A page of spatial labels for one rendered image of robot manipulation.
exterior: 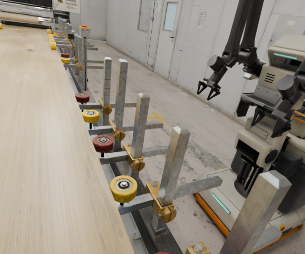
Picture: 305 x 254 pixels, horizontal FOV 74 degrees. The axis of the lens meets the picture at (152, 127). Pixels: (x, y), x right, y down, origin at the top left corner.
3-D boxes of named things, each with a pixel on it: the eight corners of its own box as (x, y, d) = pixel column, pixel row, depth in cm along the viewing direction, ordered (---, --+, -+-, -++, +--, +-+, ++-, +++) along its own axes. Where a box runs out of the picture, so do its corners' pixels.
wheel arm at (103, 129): (160, 126, 123) (161, 120, 121) (162, 129, 120) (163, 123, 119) (85, 133, 104) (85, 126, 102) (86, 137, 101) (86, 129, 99)
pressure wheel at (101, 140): (99, 171, 78) (100, 146, 73) (88, 161, 83) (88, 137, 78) (116, 164, 84) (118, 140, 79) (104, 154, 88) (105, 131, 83)
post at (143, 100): (133, 188, 96) (146, 91, 74) (135, 193, 93) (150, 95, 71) (126, 190, 94) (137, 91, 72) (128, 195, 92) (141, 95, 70)
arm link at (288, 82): (320, 83, 77) (298, 76, 84) (315, 65, 70) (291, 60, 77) (298, 108, 79) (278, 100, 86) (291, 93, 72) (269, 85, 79)
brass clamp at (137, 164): (133, 151, 95) (134, 142, 92) (145, 170, 84) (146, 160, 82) (121, 153, 92) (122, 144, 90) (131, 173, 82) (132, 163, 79)
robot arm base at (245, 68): (267, 65, 121) (251, 60, 131) (263, 55, 116) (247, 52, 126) (257, 76, 122) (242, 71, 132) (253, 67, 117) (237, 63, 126)
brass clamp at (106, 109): (106, 106, 132) (107, 98, 130) (112, 114, 122) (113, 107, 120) (97, 106, 129) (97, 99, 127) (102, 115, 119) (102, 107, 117)
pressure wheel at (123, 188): (122, 226, 59) (126, 198, 54) (102, 211, 63) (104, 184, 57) (138, 208, 66) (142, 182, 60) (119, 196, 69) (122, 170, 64)
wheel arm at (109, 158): (182, 148, 104) (184, 141, 102) (186, 152, 101) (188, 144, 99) (96, 162, 84) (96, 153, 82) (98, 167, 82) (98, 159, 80)
